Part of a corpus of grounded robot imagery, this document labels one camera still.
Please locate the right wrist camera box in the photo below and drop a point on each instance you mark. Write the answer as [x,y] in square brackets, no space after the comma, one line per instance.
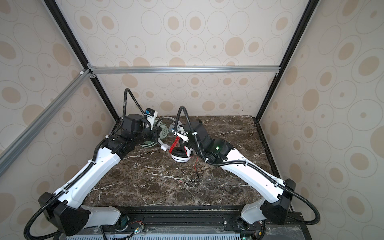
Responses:
[179,132]

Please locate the left black frame post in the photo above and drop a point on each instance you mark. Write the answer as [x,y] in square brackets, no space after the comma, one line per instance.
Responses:
[60,20]

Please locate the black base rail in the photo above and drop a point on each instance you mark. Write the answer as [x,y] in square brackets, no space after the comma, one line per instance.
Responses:
[193,223]

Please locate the black frame post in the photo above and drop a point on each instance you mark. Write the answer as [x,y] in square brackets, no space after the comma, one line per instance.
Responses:
[300,29]
[60,20]

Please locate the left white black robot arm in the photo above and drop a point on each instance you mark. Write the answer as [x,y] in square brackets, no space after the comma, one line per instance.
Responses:
[65,209]

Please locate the horizontal aluminium frame bar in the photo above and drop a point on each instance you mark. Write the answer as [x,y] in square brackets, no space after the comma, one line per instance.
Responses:
[185,70]

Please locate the mint green wired headphones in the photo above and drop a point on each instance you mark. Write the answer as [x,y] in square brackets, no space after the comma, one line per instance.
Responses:
[161,128]

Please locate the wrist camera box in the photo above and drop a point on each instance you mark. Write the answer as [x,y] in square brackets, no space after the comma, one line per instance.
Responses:
[179,132]
[151,115]

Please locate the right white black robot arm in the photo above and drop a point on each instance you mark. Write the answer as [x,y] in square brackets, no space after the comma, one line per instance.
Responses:
[277,194]

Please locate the right black frame post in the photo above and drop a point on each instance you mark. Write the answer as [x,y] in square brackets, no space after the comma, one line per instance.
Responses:
[300,29]

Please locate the white black red-cabled headphones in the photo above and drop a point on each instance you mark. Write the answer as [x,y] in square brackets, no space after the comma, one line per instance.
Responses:
[178,152]

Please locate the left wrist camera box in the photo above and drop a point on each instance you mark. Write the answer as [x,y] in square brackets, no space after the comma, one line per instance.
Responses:
[151,115]

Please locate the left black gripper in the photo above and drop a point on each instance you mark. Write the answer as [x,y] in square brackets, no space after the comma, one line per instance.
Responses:
[157,132]

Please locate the left slanted aluminium frame bar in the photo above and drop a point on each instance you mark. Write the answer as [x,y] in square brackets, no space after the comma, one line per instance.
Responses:
[25,138]

